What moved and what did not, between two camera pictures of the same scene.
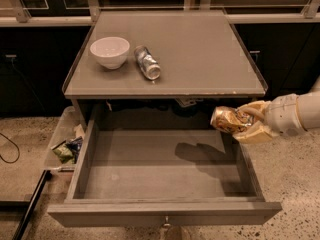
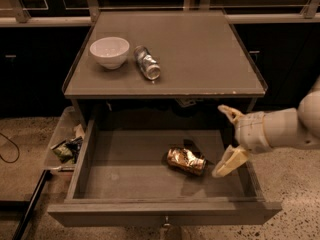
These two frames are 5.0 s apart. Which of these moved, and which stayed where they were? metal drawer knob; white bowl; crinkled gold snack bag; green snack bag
Moved: crinkled gold snack bag
Stayed: metal drawer knob; white bowl; green snack bag
